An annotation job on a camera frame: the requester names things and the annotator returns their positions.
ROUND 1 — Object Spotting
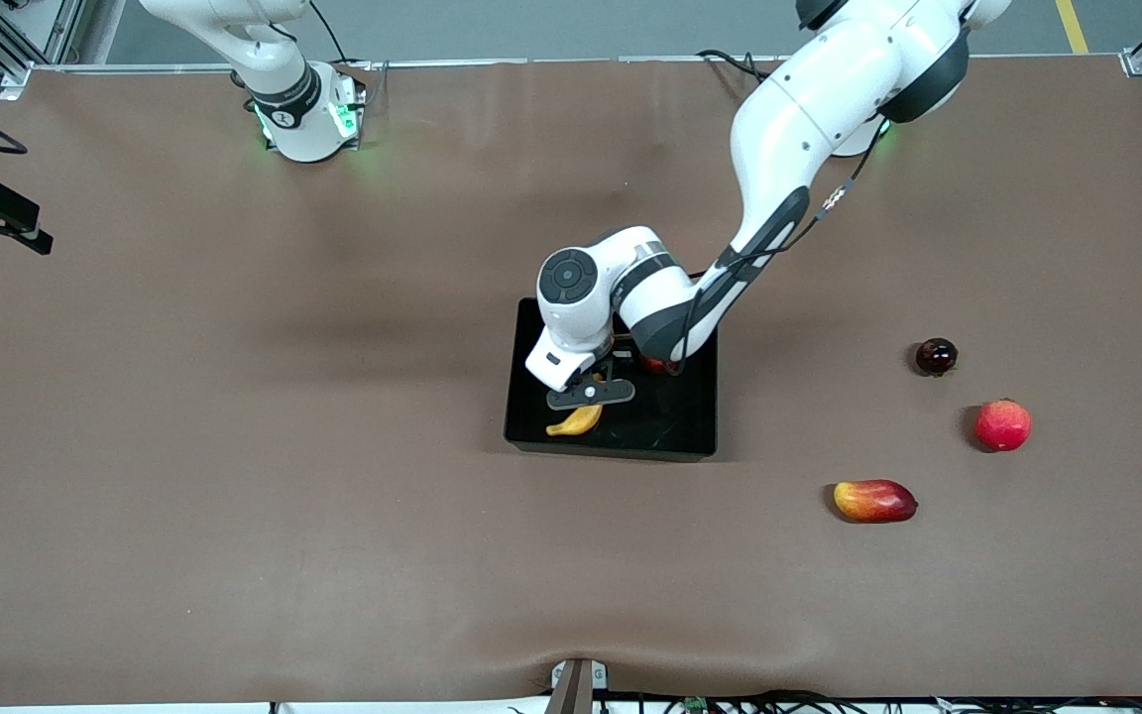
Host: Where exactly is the yellow banana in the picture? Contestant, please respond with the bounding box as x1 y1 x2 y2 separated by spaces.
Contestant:
545 402 605 438

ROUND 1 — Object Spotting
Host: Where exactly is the black plastic box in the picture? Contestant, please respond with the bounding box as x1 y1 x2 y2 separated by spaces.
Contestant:
504 297 720 464

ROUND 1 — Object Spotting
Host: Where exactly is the round red apple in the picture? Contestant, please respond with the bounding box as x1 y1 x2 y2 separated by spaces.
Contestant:
973 399 1034 453

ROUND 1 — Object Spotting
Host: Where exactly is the red yellow mango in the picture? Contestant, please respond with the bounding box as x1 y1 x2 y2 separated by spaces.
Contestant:
833 479 919 524

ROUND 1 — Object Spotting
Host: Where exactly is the dark purple plum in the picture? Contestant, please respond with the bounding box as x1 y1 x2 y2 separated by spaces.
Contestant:
916 338 960 378

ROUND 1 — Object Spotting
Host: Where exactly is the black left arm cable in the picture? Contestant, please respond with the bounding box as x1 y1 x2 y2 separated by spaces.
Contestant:
675 119 889 373

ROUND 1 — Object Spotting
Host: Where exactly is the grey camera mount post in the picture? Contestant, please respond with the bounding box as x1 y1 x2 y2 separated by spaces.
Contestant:
543 657 611 714

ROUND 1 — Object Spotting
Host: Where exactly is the black base cable bundle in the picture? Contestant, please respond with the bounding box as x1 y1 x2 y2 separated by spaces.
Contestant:
696 48 780 85

